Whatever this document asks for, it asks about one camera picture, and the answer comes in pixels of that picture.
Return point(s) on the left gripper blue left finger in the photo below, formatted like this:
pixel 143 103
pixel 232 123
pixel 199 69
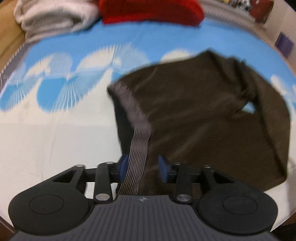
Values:
pixel 106 174

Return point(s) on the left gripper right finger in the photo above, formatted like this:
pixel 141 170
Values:
pixel 178 175

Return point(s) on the dark brown corduroy pants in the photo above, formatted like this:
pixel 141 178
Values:
pixel 206 110

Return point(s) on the blue white patterned bed sheet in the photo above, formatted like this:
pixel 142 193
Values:
pixel 55 110

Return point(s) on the red folded blanket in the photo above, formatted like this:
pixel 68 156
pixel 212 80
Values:
pixel 189 13

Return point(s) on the cream folded quilt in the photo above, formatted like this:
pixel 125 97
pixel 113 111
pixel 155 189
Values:
pixel 42 19

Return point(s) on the purple bag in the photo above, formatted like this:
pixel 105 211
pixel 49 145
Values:
pixel 284 44

